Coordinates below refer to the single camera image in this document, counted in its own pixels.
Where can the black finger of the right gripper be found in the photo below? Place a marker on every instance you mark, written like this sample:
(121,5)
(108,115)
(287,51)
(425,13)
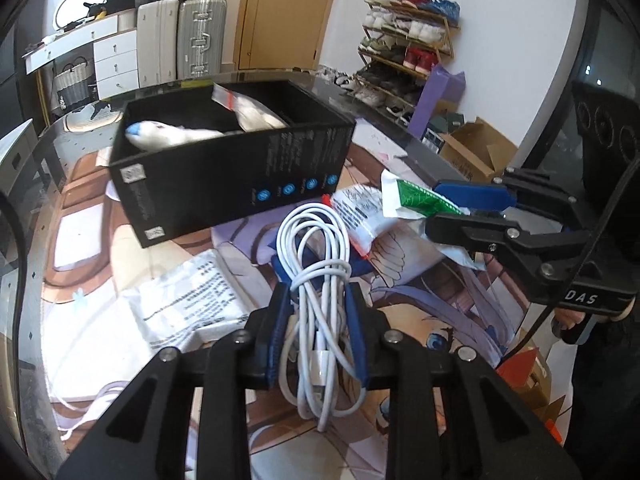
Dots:
(480,232)
(480,194)

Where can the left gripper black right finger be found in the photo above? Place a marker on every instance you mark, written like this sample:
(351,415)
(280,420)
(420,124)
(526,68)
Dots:
(451,415)

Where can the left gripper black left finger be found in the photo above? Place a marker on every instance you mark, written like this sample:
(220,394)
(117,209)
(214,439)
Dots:
(144,434)

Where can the red white snack packet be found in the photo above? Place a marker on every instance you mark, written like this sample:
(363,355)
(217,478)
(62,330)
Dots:
(361,209)

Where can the person's right hand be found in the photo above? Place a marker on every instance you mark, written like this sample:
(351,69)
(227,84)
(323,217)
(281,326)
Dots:
(573,326)

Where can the brown cardboard box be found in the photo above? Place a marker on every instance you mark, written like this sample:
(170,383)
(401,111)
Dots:
(478,151)

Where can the anime printed table mat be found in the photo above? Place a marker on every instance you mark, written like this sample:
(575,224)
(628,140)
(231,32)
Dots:
(317,421)

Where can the purple paper bag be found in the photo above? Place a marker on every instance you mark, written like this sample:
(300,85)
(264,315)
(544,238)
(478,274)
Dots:
(441,85)

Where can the grey white printed pouch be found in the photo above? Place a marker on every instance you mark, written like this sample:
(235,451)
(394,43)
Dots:
(196,303)

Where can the shoe rack with shoes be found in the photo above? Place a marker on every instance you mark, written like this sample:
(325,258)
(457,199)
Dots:
(403,41)

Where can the black cardboard box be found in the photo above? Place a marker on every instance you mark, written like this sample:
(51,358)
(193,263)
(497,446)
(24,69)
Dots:
(172,192)

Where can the wooden door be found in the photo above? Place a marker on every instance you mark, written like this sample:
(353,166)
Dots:
(280,34)

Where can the white low side cabinet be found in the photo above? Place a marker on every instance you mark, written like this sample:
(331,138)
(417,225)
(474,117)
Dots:
(15,148)

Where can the silver aluminium suitcase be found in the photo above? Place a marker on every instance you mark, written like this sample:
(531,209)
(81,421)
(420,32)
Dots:
(200,38)

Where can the woven basket bag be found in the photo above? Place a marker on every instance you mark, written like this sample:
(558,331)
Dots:
(75,84)

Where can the white suitcase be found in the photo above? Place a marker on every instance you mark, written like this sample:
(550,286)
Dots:
(157,42)

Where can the white drawer desk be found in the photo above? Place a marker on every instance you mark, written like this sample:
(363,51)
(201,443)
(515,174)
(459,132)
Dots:
(108,45)

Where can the oval mirror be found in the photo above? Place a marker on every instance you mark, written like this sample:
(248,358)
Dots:
(67,11)

